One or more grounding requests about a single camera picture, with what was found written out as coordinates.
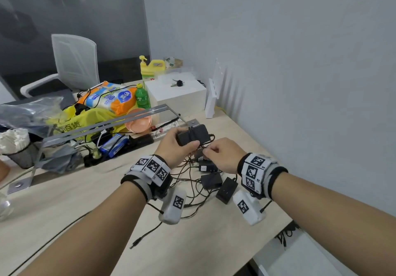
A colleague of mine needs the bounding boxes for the person's right hand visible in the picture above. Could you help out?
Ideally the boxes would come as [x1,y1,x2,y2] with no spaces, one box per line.
[202,137,247,174]

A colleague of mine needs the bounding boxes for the person's left hand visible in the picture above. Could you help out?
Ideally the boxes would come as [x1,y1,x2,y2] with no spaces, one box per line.
[154,126,201,170]

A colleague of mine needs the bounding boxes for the large black power adapter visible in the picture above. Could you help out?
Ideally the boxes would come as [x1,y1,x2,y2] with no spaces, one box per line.
[176,124,212,147]

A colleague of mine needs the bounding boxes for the person's right forearm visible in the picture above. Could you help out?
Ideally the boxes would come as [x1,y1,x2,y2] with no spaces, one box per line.
[272,172,396,276]

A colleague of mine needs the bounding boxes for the person's left forearm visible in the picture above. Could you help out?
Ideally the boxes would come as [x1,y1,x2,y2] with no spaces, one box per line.
[19,181,146,276]

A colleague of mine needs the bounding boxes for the small labelled black power adapter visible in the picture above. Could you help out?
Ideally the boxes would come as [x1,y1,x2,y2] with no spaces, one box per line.
[198,160,219,173]

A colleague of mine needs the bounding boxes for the square black power adapter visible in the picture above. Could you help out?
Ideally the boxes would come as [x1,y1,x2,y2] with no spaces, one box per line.
[200,173,223,190]

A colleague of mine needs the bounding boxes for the long black power adapter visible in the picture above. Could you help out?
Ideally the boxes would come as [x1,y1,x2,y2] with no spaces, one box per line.
[216,177,239,205]

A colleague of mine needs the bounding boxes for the left marker wrist band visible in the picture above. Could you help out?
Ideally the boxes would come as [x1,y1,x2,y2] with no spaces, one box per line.
[121,154,173,201]

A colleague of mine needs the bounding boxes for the marker wrist band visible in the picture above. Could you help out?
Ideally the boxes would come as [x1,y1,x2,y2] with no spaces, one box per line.
[121,154,173,201]
[237,153,289,200]

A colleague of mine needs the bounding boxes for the right marker wrist band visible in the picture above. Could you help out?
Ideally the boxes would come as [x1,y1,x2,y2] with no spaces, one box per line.
[237,153,289,200]

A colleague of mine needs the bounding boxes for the white box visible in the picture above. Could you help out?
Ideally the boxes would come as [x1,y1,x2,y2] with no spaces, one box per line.
[144,72,207,124]

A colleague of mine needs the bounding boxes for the white router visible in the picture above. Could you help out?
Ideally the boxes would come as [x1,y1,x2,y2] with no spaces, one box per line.
[204,58,224,119]

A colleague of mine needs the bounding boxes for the pink bowl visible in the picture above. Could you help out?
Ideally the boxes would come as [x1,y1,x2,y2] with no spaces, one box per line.
[125,108,153,134]

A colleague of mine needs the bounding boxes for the black power strip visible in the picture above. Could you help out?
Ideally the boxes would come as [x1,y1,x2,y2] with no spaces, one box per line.
[84,133,154,168]

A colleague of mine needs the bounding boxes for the green plastic bottle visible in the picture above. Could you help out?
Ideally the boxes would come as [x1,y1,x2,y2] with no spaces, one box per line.
[135,83,151,110]

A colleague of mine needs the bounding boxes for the blue battery pack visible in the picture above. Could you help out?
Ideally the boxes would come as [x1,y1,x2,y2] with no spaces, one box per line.
[99,134,129,158]

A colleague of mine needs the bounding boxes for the yellow pump detergent bottle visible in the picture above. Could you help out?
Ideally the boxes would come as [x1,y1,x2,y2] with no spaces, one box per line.
[139,55,166,81]

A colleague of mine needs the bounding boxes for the orange tissue pack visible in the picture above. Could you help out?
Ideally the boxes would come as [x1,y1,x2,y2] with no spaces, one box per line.
[77,81,138,116]

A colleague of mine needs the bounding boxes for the yellow plastic bag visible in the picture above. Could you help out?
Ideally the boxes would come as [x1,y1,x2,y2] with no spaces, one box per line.
[46,103,137,142]

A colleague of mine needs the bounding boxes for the grey cloth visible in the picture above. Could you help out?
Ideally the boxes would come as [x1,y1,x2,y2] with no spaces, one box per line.
[39,144,82,174]

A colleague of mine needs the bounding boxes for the white cabinet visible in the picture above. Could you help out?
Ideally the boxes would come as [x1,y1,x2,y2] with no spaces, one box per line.
[253,232,359,276]

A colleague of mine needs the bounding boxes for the white mesh office chair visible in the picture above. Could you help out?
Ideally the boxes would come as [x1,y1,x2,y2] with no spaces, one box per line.
[20,34,101,98]

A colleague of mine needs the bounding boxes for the clear plastic bag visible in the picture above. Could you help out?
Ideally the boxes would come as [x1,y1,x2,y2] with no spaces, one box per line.
[0,96,64,137]

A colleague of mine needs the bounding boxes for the mesh cup with white tissue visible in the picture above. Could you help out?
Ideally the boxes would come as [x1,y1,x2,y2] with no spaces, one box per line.
[0,128,39,169]

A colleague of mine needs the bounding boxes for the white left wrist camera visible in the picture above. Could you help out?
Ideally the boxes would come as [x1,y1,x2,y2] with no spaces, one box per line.
[158,187,187,225]

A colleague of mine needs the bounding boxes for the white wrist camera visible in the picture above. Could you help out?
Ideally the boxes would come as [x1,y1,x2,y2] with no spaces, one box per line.
[158,187,187,225]
[232,190,267,226]

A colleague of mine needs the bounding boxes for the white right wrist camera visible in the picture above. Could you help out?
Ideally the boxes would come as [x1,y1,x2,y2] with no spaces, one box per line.
[232,190,267,226]

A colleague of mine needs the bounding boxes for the black cable with barrel plug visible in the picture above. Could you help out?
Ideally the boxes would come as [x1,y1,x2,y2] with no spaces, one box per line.
[129,221,163,250]

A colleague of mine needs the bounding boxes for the grey metal bracket frame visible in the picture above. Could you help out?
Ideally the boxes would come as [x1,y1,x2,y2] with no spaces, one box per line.
[7,104,200,195]

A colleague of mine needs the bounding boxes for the hanging black cables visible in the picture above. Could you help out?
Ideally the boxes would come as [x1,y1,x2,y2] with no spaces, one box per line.
[275,221,301,250]

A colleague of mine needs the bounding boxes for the long thin black cable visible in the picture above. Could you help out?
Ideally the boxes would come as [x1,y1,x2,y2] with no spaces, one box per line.
[7,211,91,276]

